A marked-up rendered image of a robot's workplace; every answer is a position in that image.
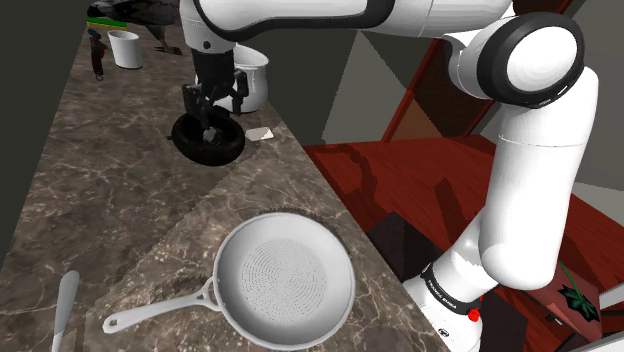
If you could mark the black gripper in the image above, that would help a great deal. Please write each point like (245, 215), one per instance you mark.
(213, 70)

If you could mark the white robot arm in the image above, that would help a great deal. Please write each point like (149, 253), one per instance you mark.
(531, 195)

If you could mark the white round pot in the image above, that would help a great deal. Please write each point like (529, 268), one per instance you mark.
(256, 78)

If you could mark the black round bowl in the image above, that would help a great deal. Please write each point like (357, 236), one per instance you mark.
(225, 148)

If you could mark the small white flat card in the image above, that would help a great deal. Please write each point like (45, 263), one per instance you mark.
(260, 134)

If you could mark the white cup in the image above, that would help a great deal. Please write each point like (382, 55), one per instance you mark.
(126, 51)

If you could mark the grey bird figure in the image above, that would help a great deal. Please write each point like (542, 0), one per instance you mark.
(141, 12)

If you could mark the dark red bottle opener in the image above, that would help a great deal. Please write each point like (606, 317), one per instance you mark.
(99, 53)

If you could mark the green flat book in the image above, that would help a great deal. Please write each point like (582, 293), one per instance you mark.
(105, 23)

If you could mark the white perforated pan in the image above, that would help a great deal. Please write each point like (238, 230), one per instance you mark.
(287, 287)

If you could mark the dark robot stand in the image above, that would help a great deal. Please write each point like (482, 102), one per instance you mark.
(404, 244)

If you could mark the green leaf plant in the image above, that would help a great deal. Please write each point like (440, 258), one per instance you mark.
(580, 302)

